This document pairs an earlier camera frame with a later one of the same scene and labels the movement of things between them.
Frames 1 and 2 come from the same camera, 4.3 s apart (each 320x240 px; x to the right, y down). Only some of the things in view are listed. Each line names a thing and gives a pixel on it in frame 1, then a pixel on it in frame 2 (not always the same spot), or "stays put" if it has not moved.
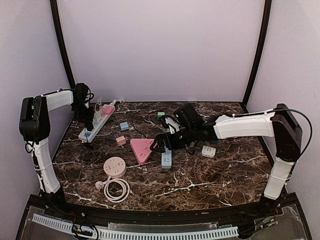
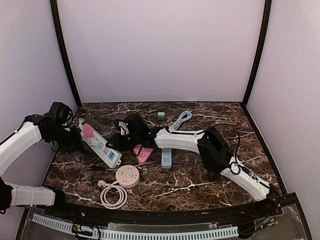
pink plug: (108, 110) → (88, 131)
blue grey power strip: (166, 158) stays put
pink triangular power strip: (141, 149) stays put
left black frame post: (59, 35) stays put
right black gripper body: (180, 142) → (128, 143)
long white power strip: (86, 136) → (101, 147)
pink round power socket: (115, 167) → (127, 176)
